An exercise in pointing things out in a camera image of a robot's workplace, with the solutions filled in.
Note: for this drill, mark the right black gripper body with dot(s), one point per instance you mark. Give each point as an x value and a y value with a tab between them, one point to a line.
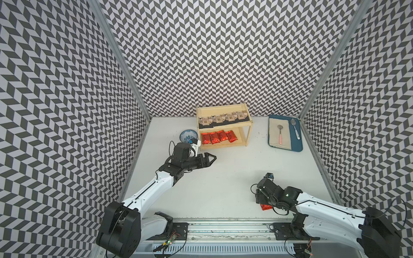
263	199

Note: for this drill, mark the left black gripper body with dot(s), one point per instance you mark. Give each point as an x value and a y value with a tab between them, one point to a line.
192	162

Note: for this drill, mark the red tea bag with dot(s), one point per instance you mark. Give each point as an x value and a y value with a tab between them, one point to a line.
266	207
222	136
214	138
231	136
206	139

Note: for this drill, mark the black floral tea bag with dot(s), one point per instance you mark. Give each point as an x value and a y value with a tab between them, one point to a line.
242	116
219	119
205	122
231	117

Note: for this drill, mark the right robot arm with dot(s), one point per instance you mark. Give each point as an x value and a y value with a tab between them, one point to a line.
368	230

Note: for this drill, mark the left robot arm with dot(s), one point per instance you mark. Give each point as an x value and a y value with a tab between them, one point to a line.
136	206

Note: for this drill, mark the wooden two-tier shelf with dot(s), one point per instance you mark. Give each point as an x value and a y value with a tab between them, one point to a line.
242	129

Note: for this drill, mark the blue white ceramic bowl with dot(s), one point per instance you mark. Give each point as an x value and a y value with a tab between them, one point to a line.
187	136

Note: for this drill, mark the beige cloth on tray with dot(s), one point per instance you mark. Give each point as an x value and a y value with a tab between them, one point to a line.
274	134

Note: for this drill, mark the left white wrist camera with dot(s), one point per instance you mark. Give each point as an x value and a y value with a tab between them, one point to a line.
194	147

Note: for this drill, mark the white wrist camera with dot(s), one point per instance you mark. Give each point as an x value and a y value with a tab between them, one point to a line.
194	147
270	176

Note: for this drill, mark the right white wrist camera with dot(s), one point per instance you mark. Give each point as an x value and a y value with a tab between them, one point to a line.
270	176

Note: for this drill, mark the aluminium front rail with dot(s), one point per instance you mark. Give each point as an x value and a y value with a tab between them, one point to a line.
230	229

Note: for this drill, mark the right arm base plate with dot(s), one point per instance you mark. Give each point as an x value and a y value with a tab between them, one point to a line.
284	231

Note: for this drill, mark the pink handled spoon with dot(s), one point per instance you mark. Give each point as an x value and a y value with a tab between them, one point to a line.
280	127

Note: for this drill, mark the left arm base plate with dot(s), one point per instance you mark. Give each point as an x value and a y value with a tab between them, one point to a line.
179	229

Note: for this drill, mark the white handled spoon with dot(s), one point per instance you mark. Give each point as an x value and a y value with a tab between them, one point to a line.
293	122

